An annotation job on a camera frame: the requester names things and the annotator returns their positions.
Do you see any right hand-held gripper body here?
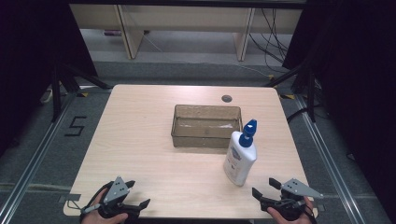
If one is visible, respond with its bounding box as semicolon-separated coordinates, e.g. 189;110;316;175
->
259;177;325;222

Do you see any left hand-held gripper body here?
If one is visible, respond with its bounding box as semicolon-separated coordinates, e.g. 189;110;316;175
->
97;175;142;220

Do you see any white lotion bottle blue pump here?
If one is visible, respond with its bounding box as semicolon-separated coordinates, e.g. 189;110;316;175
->
222;119;259;188

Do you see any clear brown plastic bin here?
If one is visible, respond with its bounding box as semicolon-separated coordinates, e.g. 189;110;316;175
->
170;104;244;149

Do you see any person's right hand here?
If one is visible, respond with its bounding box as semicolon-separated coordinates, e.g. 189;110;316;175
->
266;196;316;224

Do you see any person's left hand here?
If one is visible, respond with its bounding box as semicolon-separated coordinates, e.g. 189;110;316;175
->
80;188;129;224

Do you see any black metal stand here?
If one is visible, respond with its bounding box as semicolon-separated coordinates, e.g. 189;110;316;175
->
50;59;114;123
263;60;319;124

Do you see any black curtain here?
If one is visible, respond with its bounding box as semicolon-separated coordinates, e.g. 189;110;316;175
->
281;0;396;216
0;0;98;157

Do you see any light wooden desk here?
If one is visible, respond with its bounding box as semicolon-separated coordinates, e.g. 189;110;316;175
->
68;3;304;62

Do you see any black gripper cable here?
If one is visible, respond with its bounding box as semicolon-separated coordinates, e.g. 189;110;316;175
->
304;203;318;224
66;181;115;218

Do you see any aluminium floor rail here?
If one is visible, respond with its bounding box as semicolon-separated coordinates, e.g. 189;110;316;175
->
293;94;376;224
0;92;79;224

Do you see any thin white cable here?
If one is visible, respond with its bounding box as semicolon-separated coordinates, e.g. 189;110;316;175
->
231;62;273;78

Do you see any black cables bundle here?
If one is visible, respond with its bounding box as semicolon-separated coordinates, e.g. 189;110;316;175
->
247;7;291;75

